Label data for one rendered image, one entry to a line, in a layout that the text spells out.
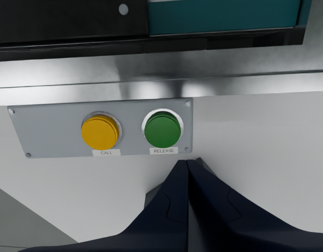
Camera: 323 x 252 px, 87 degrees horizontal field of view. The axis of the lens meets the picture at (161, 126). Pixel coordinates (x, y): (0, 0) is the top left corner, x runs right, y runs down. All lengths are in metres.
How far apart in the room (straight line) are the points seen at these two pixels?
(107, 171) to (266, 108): 0.31
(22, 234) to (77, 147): 2.18
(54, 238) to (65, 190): 1.83
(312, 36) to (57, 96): 0.26
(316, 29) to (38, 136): 0.31
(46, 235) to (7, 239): 0.41
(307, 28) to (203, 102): 0.15
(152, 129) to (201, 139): 0.15
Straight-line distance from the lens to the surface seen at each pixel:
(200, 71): 0.19
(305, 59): 0.23
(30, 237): 2.37
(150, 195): 0.36
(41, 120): 0.24
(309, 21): 0.23
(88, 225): 0.49
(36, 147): 0.26
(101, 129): 0.20
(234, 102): 0.31
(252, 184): 0.41
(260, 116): 0.34
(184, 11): 0.20
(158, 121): 0.18
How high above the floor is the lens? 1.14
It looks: 69 degrees down
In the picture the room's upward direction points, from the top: 177 degrees counter-clockwise
